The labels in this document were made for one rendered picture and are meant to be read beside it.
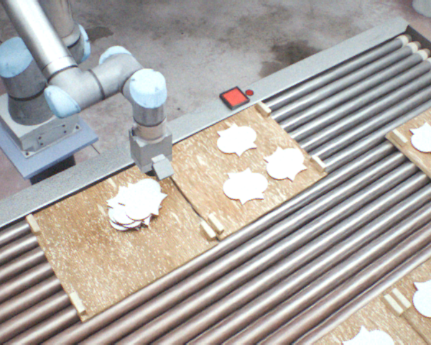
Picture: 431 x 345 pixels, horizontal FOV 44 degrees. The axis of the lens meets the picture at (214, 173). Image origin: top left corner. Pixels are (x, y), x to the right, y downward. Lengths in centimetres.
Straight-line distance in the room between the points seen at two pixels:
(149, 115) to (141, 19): 250
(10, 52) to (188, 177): 61
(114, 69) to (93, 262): 53
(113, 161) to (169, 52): 180
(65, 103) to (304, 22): 275
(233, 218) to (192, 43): 208
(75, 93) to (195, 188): 55
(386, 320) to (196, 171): 67
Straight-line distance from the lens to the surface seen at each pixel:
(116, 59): 122
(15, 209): 162
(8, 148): 182
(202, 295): 143
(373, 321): 147
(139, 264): 145
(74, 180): 164
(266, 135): 173
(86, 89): 118
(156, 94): 113
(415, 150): 184
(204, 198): 156
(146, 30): 355
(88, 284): 144
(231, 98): 183
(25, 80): 162
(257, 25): 365
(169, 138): 127
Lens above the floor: 223
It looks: 54 degrees down
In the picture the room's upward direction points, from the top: 6 degrees clockwise
